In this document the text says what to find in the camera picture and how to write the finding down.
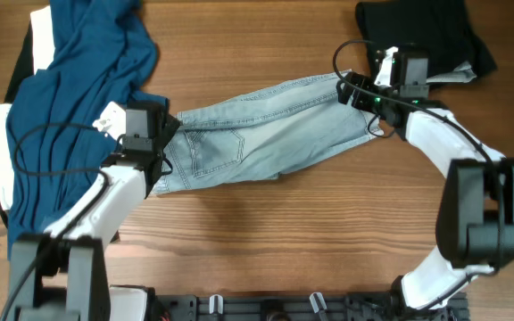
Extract black garment in pile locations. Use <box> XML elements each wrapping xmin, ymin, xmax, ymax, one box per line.
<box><xmin>0</xmin><ymin>21</ymin><xmax>122</xmax><ymax>244</ymax></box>

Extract right black cable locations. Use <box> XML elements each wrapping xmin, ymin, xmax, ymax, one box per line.
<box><xmin>331</xmin><ymin>38</ymin><xmax>508</xmax><ymax>309</ymax></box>

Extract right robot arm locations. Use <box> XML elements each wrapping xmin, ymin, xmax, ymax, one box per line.
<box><xmin>336</xmin><ymin>50</ymin><xmax>514</xmax><ymax>315</ymax></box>

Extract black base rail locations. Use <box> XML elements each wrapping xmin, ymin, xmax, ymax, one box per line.
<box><xmin>158</xmin><ymin>292</ymin><xmax>470</xmax><ymax>321</ymax></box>

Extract dark blue shirt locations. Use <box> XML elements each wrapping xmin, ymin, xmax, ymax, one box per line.
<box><xmin>4</xmin><ymin>0</ymin><xmax>171</xmax><ymax>262</ymax></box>

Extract light blue denim jeans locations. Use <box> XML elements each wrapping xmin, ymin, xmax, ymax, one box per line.
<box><xmin>152</xmin><ymin>73</ymin><xmax>381</xmax><ymax>194</ymax></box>

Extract folded grey garment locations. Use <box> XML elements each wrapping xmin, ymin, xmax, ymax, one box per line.
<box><xmin>427</xmin><ymin>62</ymin><xmax>477</xmax><ymax>84</ymax></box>

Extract left white rail clip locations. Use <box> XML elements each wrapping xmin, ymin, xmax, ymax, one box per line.
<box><xmin>208</xmin><ymin>294</ymin><xmax>224</xmax><ymax>316</ymax></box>

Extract right white rail clip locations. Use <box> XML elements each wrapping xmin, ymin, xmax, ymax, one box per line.
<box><xmin>309</xmin><ymin>292</ymin><xmax>327</xmax><ymax>314</ymax></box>

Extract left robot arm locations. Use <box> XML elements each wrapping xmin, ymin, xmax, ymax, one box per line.
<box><xmin>0</xmin><ymin>101</ymin><xmax>180</xmax><ymax>320</ymax></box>

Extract white garment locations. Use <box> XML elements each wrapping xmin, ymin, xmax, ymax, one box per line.
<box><xmin>0</xmin><ymin>6</ymin><xmax>55</xmax><ymax>215</ymax></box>

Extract left black cable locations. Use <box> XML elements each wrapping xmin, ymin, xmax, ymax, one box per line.
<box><xmin>0</xmin><ymin>122</ymin><xmax>127</xmax><ymax>321</ymax></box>

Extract folded black garment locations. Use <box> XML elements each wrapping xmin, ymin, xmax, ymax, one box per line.
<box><xmin>355</xmin><ymin>0</ymin><xmax>497</xmax><ymax>79</ymax></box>

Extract white rail clip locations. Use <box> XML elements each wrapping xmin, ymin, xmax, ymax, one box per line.
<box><xmin>309</xmin><ymin>292</ymin><xmax>327</xmax><ymax>314</ymax></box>
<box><xmin>208</xmin><ymin>294</ymin><xmax>224</xmax><ymax>316</ymax></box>

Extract black cable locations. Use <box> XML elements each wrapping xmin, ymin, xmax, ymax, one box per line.
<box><xmin>331</xmin><ymin>38</ymin><xmax>508</xmax><ymax>309</ymax></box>
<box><xmin>0</xmin><ymin>122</ymin><xmax>127</xmax><ymax>321</ymax></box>

